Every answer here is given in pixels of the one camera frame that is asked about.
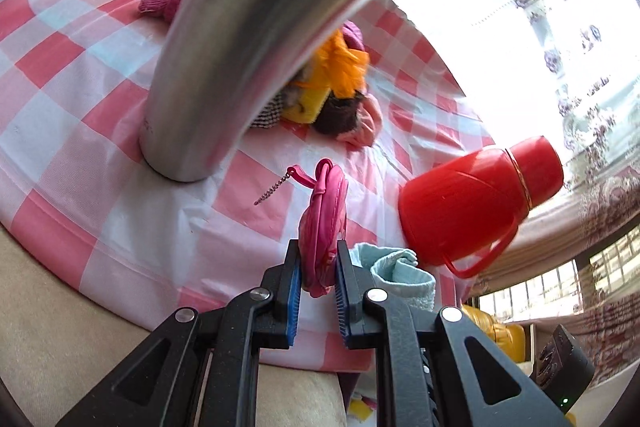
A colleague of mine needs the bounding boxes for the light blue cloth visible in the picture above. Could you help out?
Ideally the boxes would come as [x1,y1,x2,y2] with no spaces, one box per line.
[349,243,436,311]

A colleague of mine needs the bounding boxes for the pink coin purse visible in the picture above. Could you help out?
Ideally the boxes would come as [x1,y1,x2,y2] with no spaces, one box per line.
[254,158,348,298]

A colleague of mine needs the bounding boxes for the pink microfiber towel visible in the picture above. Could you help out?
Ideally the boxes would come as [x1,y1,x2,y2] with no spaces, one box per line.
[311,91,383,147]

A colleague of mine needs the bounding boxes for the black white checkered pouch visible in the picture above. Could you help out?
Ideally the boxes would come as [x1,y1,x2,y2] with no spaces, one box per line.
[250,93,283,129]

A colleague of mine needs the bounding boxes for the yellow sponge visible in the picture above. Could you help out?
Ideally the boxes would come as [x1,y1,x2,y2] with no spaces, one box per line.
[281,86,330,124]

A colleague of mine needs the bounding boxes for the magenta knitted sock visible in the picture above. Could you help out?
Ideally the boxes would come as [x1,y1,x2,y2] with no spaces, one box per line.
[138,0,181,24]

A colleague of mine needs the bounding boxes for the yellow leather sofa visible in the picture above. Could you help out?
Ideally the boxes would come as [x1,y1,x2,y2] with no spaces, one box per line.
[461,305,527,363]

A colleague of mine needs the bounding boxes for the beige patterned curtain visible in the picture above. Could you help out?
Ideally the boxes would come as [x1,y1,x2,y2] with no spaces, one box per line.
[466,162,639,385]

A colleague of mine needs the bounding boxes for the beige upholstered stool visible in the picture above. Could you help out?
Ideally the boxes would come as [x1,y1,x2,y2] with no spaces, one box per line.
[1,232,346,426]

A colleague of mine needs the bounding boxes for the red plastic jug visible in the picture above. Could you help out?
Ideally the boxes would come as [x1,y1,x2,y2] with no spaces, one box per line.
[398,136,564,279]

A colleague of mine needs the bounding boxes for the orange yellow plush toy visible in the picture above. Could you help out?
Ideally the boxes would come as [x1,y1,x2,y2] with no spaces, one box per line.
[291,29,370,98]

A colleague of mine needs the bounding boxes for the red white checkered tablecloth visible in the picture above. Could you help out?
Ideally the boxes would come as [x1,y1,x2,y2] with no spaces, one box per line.
[0,0,497,373]

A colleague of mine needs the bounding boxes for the sheer floral lace curtain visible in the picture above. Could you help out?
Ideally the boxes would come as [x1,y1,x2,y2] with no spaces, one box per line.
[470,0,640,188]

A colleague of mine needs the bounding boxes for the stainless steel thermos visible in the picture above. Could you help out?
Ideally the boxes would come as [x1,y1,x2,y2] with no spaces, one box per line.
[139,0,367,182]

